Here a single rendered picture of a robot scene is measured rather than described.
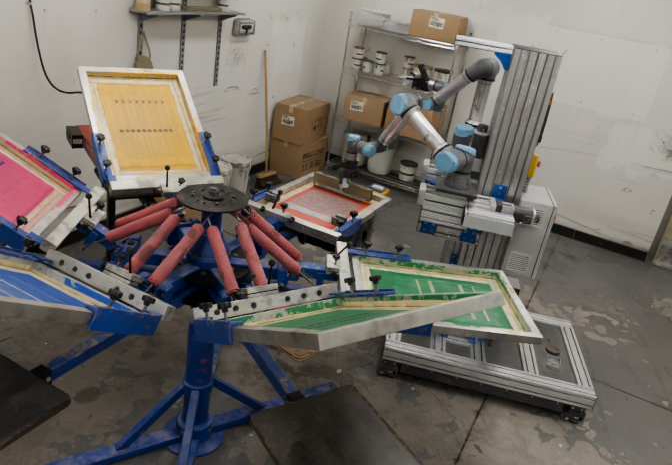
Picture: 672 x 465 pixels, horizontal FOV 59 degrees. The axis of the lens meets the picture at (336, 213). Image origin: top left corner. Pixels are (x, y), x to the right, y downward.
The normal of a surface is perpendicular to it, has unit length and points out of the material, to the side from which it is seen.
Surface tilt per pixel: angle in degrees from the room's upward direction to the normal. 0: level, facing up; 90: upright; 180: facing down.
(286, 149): 89
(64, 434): 0
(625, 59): 90
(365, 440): 0
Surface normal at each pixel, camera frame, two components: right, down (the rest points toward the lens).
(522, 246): -0.18, 0.36
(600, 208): -0.46, 0.28
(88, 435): 0.16, -0.91
